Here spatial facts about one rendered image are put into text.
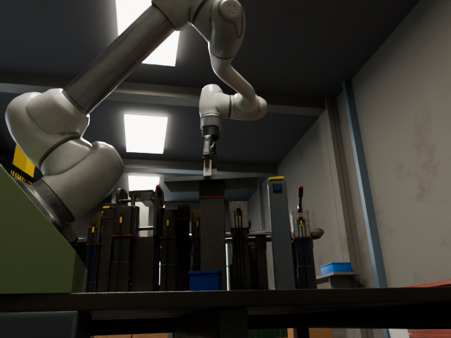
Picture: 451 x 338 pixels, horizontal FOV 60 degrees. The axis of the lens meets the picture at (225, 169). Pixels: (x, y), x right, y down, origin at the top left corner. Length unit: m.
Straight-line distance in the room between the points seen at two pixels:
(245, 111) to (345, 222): 3.47
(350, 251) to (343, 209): 0.51
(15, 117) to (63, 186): 0.26
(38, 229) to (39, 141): 0.28
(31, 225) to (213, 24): 0.72
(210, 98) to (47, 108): 0.71
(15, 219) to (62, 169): 0.19
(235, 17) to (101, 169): 0.57
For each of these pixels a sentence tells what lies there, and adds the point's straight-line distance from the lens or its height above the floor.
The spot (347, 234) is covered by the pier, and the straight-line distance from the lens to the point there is 4.94.
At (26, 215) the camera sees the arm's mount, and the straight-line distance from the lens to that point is 1.08.
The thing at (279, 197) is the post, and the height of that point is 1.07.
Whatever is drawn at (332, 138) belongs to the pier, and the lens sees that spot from 5.32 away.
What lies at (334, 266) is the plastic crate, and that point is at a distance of 4.64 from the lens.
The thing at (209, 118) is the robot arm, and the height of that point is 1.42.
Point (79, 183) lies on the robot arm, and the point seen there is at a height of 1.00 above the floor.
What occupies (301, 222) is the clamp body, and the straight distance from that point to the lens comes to 1.68.
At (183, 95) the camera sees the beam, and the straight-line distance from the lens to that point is 5.08.
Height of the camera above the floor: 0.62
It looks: 22 degrees up
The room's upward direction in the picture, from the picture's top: 2 degrees counter-clockwise
